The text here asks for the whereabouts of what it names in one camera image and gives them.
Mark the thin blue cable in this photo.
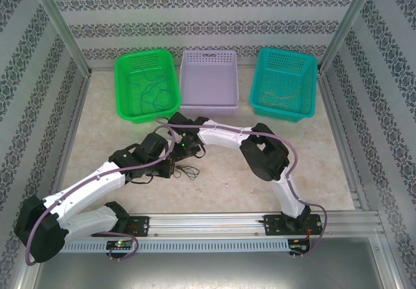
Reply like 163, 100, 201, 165
140, 73, 175, 114
127, 69, 155, 90

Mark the lilac plastic basket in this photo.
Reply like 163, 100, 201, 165
179, 49, 240, 117

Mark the thin tan cable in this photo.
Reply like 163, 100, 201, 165
262, 89, 302, 108

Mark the green plastic basket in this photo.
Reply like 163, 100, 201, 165
114, 48, 182, 125

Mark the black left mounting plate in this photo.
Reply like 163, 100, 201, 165
90, 216, 150, 238

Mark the black mounting plate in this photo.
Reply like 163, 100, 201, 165
90, 216, 150, 238
261, 214, 324, 237

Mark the left circuit board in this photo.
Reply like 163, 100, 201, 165
106, 239, 135, 250

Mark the circuit board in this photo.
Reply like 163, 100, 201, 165
290, 238, 311, 254
106, 239, 135, 250

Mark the grey metal shelf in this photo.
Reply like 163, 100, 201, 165
19, 235, 399, 289

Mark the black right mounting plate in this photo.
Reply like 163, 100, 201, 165
261, 214, 324, 237

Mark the teal plastic basket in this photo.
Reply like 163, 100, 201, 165
249, 47, 319, 121

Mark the right circuit board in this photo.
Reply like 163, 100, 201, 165
290, 238, 311, 254

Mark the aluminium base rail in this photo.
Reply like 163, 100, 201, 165
31, 212, 384, 238

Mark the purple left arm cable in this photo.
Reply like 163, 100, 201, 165
25, 128, 178, 266

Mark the white slotted cable duct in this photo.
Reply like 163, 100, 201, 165
63, 238, 290, 254

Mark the aluminium side rail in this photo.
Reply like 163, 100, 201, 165
48, 71, 94, 199
317, 69, 371, 212

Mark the aluminium frame post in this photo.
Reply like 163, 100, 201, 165
25, 0, 94, 77
317, 0, 380, 72

